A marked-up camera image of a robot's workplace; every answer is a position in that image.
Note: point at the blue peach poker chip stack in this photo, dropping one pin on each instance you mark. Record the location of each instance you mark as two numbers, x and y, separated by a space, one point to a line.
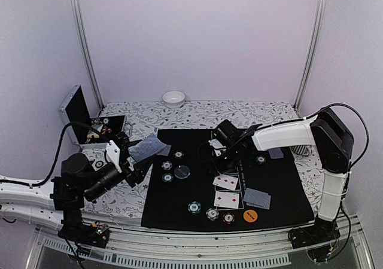
212 214

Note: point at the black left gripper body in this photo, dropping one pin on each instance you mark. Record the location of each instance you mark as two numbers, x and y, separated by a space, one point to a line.
130 175

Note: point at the right aluminium frame post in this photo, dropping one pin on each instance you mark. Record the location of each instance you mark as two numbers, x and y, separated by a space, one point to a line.
318 21

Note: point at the aluminium frame post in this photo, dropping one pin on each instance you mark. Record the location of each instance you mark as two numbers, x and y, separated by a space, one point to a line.
318 21
84 47

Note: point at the green chips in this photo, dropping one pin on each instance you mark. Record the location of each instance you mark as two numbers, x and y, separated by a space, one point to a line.
167 177
194 207
260 160

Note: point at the blue peach chips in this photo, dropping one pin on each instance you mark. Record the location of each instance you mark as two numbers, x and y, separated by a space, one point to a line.
167 165

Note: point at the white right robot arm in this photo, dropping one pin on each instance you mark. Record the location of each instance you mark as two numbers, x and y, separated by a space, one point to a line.
322 132

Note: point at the red white poker chips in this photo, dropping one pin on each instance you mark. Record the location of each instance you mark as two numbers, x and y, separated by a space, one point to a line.
178 155

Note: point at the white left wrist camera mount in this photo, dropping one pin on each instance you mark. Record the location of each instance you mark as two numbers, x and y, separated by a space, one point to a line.
113 154

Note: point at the white ceramic bowl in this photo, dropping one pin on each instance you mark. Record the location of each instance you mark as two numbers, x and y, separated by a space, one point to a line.
174 99

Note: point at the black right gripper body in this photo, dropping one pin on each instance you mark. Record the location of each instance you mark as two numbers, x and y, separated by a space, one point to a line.
228 163

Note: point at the grey playing card deck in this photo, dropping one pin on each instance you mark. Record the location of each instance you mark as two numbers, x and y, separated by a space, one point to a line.
149 146

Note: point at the aluminium poker case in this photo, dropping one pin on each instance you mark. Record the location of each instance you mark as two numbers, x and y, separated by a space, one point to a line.
74 108

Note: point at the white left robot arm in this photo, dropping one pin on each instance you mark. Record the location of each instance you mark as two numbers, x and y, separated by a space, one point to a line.
58 201

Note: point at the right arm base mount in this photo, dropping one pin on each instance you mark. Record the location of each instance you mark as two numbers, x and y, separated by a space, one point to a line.
320 232

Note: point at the black dealer button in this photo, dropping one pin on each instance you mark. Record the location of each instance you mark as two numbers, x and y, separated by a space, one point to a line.
181 172

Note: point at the dealt playing card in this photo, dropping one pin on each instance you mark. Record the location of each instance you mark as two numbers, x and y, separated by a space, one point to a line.
256 198
276 153
165 151

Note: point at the black poker play mat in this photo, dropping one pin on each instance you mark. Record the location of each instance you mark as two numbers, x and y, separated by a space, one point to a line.
166 203

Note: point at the orange big blind button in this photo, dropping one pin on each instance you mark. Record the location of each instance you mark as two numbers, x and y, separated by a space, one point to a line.
250 216

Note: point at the face-up diamond card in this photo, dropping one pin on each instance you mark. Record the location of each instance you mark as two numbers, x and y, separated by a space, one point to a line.
226 200
226 182

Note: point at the front aluminium rail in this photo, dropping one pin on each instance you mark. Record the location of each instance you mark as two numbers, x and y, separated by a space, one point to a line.
133 246

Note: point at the left aluminium frame post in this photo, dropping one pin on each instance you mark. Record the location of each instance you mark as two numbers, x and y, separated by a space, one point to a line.
84 47

